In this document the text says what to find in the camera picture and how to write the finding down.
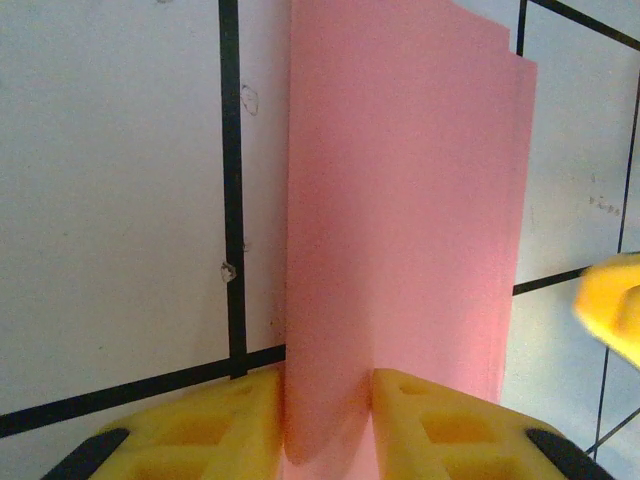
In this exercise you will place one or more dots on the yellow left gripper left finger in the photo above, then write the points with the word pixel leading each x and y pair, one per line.
pixel 200 440

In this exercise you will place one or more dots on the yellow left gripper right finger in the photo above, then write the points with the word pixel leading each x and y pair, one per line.
pixel 450 440

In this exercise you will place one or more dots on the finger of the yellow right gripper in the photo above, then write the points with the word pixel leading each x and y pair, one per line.
pixel 612 305

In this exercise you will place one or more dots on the pink paper sheet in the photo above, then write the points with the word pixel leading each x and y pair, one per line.
pixel 400 200

